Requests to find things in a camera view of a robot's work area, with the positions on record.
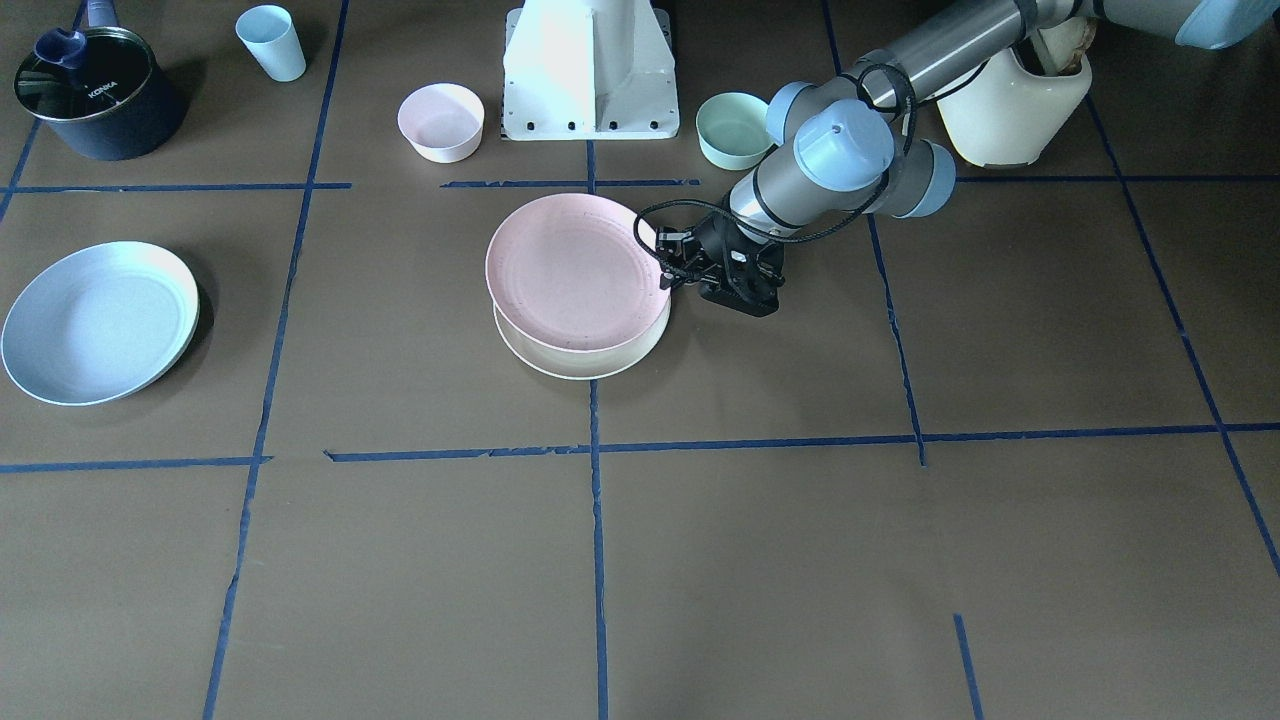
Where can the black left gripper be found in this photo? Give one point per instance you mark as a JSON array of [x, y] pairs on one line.
[[712, 247]]

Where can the pink plate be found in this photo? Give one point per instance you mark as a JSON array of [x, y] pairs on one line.
[[573, 271]]

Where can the blue plate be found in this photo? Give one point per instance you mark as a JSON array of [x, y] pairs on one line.
[[100, 324]]

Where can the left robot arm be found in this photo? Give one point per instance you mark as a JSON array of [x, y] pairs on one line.
[[871, 140]]

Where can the cream plate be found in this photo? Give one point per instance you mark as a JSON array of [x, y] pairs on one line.
[[585, 365]]

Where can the green bowl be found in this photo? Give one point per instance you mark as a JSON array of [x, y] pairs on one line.
[[732, 131]]

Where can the pink bowl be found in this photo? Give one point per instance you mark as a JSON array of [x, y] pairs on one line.
[[443, 122]]

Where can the cream toaster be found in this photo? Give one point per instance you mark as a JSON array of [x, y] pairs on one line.
[[1005, 113]]

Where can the bread slice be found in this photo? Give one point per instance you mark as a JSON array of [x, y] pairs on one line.
[[1061, 49]]

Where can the light blue cup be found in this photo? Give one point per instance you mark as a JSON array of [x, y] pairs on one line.
[[268, 33]]

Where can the dark blue saucepan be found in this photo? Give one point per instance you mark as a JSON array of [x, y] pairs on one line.
[[134, 128]]

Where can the glass pot lid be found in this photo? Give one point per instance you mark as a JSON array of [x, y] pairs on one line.
[[74, 75]]

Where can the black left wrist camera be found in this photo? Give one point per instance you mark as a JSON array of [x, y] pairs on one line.
[[752, 280]]

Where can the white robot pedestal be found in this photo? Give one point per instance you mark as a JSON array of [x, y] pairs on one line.
[[589, 70]]

